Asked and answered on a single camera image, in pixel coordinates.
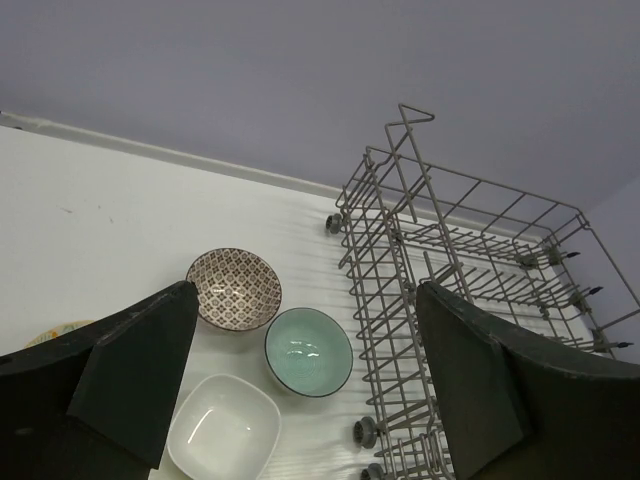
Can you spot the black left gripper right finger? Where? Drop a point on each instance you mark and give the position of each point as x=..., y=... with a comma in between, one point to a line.
x=517, y=405

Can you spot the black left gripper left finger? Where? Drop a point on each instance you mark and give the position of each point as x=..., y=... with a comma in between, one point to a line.
x=97, y=403

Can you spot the orange flower patterned bowl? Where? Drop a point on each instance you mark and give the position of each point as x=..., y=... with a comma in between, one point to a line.
x=57, y=331

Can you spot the brown patterned bowl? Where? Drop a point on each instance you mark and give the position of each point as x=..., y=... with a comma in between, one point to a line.
x=238, y=291

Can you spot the white square bowl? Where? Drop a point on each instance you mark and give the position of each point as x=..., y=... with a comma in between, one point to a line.
x=225, y=429

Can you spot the teal green bowl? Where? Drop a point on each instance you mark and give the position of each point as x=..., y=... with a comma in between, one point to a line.
x=308, y=353

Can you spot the grey wire dish rack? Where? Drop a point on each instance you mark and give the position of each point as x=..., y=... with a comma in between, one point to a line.
x=528, y=259

